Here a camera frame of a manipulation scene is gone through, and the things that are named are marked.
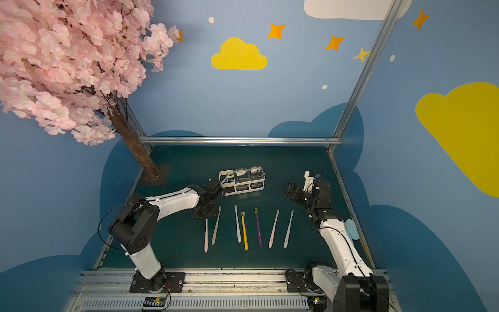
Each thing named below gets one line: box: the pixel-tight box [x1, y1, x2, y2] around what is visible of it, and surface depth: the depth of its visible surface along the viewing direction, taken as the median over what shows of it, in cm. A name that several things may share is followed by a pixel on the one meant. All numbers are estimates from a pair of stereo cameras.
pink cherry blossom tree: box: [0, 0, 180, 178], surface depth 51 cm
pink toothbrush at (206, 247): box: [204, 218, 209, 253], surface depth 86 cm
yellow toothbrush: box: [241, 211, 249, 251], surface depth 89 cm
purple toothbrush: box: [254, 207, 264, 247], surface depth 90 cm
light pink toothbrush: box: [268, 209, 281, 249], surface depth 89 cm
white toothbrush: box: [234, 204, 242, 244], surface depth 90 cm
